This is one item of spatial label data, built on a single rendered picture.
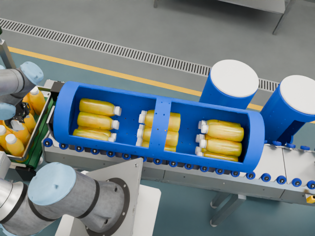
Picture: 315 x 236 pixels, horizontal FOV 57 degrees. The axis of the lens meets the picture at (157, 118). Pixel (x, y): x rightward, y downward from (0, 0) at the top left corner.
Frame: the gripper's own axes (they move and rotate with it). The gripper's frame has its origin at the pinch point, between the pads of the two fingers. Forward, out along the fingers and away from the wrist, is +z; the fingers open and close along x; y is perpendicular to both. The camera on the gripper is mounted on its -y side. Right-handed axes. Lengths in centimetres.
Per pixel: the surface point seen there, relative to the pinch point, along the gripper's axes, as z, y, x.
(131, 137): 12, 50, 10
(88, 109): -3.2, 28.8, 11.9
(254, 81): 4, 112, 54
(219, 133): -8, 88, 7
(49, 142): 10.4, 12.7, -0.7
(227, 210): 69, 115, 1
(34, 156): 17.9, 5.3, -5.3
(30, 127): 8.3, 2.0, 4.4
